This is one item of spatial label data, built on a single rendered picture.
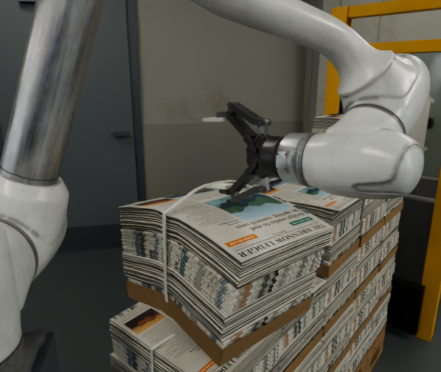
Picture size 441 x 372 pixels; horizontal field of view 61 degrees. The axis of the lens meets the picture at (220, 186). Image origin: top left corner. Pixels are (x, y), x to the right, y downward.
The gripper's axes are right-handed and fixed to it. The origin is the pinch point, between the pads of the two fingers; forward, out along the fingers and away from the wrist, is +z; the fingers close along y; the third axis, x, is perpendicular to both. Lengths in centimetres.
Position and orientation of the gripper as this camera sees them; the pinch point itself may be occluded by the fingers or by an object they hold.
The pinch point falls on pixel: (212, 151)
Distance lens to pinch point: 80.4
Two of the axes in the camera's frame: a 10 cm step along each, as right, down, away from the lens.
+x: 7.3, -1.6, 6.6
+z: -6.8, -1.2, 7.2
